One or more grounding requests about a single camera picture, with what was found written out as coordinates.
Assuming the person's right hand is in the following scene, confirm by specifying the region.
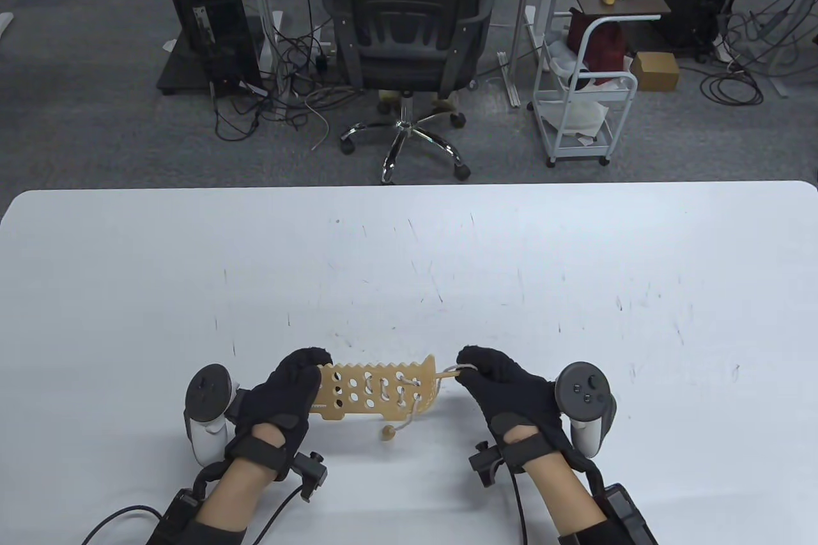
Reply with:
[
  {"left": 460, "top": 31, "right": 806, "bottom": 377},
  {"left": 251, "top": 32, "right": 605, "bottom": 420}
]
[{"left": 455, "top": 345, "right": 592, "bottom": 472}]

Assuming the person's left hand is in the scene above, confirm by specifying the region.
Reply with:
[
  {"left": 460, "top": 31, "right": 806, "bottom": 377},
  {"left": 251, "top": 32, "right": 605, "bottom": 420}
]
[{"left": 224, "top": 347, "right": 333, "bottom": 479}]

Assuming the wooden crocodile lacing toy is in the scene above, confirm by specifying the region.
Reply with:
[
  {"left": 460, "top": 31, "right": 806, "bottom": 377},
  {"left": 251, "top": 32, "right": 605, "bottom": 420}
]
[{"left": 309, "top": 353, "right": 442, "bottom": 423}]

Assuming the beige lacing rope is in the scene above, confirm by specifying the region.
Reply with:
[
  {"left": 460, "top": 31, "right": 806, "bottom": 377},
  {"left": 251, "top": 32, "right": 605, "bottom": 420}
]
[{"left": 348, "top": 365, "right": 477, "bottom": 437}]

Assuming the person's left forearm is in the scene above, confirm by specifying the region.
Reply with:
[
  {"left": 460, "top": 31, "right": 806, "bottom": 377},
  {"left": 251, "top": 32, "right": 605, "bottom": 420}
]
[{"left": 195, "top": 425, "right": 285, "bottom": 545}]

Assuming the person's right forearm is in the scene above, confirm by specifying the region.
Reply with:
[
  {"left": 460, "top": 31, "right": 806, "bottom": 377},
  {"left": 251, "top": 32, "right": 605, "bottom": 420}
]
[{"left": 524, "top": 427, "right": 608, "bottom": 545}]

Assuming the black and white tracking controller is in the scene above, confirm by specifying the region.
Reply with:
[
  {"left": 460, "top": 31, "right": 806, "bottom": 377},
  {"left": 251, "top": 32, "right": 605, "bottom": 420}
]
[
  {"left": 555, "top": 363, "right": 617, "bottom": 459},
  {"left": 184, "top": 365, "right": 240, "bottom": 466}
]

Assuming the white rolling cart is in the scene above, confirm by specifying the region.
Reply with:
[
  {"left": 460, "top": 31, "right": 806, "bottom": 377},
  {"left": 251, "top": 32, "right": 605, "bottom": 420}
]
[{"left": 529, "top": 5, "right": 638, "bottom": 169}]

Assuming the white crumpled paper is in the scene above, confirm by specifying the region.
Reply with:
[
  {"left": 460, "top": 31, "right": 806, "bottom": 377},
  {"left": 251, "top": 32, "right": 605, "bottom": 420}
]
[{"left": 540, "top": 99, "right": 608, "bottom": 137}]

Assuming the brown cardboard box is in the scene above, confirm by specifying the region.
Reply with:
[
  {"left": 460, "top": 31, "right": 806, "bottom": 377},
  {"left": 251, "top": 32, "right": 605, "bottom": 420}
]
[{"left": 631, "top": 52, "right": 680, "bottom": 91}]

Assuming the dark red bag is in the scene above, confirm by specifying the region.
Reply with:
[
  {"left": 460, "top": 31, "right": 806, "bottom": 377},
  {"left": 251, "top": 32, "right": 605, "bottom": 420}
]
[{"left": 567, "top": 8, "right": 628, "bottom": 84}]

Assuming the black mesh office chair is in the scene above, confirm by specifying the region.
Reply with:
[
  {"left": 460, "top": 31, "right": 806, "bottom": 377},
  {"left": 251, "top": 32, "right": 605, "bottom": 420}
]
[{"left": 321, "top": 0, "right": 498, "bottom": 185}]

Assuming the black computer tower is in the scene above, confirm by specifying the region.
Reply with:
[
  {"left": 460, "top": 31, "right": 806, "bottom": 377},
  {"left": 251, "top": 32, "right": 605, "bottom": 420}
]
[{"left": 171, "top": 0, "right": 268, "bottom": 100}]

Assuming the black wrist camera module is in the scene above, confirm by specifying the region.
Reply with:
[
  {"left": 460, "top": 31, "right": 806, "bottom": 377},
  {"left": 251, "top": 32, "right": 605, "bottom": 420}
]
[
  {"left": 468, "top": 441, "right": 509, "bottom": 487},
  {"left": 293, "top": 450, "right": 328, "bottom": 502}
]

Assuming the black glove cable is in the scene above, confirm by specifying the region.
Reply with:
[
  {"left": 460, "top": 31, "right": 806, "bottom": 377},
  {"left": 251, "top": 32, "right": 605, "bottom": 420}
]
[{"left": 195, "top": 461, "right": 229, "bottom": 496}]

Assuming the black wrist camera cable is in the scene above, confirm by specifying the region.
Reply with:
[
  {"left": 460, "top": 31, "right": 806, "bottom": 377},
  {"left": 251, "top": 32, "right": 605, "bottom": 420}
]
[
  {"left": 256, "top": 484, "right": 304, "bottom": 545},
  {"left": 511, "top": 468, "right": 529, "bottom": 545}
]

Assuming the black forearm strapped pack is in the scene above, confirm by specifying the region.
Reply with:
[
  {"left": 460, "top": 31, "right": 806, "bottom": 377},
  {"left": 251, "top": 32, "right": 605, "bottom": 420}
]
[
  {"left": 150, "top": 487, "right": 202, "bottom": 545},
  {"left": 594, "top": 482, "right": 659, "bottom": 545}
]

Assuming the black looped pack cable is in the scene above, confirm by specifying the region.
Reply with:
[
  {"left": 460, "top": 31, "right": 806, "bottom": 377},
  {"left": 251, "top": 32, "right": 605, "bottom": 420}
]
[{"left": 82, "top": 505, "right": 162, "bottom": 545}]

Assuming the white floor cable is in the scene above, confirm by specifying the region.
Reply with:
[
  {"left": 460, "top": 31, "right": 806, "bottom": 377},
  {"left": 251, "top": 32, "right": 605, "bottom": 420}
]
[{"left": 304, "top": 91, "right": 330, "bottom": 151}]

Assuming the tangle of black cables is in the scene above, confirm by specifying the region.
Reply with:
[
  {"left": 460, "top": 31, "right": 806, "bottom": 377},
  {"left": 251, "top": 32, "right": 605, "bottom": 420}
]
[{"left": 214, "top": 8, "right": 359, "bottom": 143}]

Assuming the coiled black floor cable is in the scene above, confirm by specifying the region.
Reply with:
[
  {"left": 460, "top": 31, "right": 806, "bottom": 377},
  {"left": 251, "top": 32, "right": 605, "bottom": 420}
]
[{"left": 700, "top": 69, "right": 764, "bottom": 106}]

